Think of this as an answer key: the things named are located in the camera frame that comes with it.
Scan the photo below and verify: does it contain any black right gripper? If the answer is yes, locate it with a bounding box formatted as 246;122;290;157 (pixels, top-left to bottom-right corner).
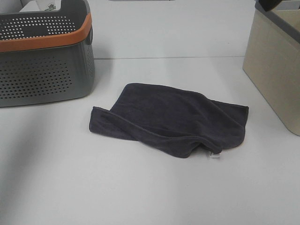
258;0;283;11

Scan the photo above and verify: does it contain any dark navy towel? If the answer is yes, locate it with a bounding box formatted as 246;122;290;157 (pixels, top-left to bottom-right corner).
89;83;249;158

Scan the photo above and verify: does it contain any beige bin grey rim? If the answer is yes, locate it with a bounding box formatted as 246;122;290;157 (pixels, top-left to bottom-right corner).
243;0;300;135

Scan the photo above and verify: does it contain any grey perforated basket orange rim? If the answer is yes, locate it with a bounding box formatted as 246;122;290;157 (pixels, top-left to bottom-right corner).
0;0;95;107

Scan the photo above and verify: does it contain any white printed object behind basket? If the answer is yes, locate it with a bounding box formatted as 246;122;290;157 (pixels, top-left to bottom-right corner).
20;0;61;12

